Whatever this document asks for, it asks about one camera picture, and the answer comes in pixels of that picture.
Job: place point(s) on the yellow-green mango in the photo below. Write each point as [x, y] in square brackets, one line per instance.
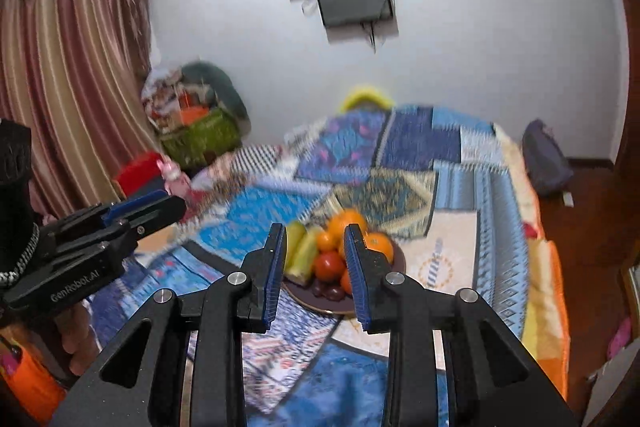
[310, 257]
[295, 242]

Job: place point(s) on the orange with sticker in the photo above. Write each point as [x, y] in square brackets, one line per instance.
[347, 218]

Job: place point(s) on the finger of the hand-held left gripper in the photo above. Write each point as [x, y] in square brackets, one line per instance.
[135, 206]
[160, 214]

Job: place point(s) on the green bag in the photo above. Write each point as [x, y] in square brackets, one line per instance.
[205, 132]

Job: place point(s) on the small orange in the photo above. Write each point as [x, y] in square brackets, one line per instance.
[327, 241]

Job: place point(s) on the brown round plate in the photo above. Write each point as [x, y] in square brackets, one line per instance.
[320, 304]

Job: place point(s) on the dark purple plum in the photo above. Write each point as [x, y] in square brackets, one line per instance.
[334, 293]
[318, 289]

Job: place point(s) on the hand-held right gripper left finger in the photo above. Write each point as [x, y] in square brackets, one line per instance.
[275, 277]

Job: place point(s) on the orange box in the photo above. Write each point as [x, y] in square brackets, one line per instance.
[192, 113]

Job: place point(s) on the person's left hand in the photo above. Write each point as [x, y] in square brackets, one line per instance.
[75, 332]

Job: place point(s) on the printed plastic bag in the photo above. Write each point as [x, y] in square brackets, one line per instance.
[160, 97]

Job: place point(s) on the dark purple bag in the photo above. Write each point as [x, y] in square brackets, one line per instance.
[545, 154]

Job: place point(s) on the blue patchwork blanket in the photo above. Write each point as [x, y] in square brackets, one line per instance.
[420, 207]

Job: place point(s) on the pink slipper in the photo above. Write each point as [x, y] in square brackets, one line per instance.
[620, 339]

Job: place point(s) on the red plastic stool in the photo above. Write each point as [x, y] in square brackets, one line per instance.
[135, 172]

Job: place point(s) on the small white object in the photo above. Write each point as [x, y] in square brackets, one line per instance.
[567, 198]

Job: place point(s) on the grey pillow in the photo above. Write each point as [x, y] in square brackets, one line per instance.
[220, 82]

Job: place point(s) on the striped pink curtain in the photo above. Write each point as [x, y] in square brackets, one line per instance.
[65, 82]

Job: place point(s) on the grey cardboard box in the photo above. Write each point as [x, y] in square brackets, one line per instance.
[615, 387]

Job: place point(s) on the person's left forearm orange sleeve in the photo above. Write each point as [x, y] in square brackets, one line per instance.
[35, 387]

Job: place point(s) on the small red tomato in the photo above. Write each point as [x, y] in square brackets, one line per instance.
[346, 281]

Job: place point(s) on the large red tomato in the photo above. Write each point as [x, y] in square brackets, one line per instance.
[330, 266]

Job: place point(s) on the pink toy figure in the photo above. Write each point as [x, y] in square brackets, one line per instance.
[172, 177]

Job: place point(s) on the wooden door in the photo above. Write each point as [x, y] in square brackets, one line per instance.
[631, 107]

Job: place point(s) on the orange and yellow fleece blanket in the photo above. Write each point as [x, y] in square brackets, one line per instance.
[550, 297]

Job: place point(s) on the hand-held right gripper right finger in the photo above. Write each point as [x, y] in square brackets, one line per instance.
[356, 277]

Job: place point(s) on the plain orange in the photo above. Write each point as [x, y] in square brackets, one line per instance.
[380, 244]

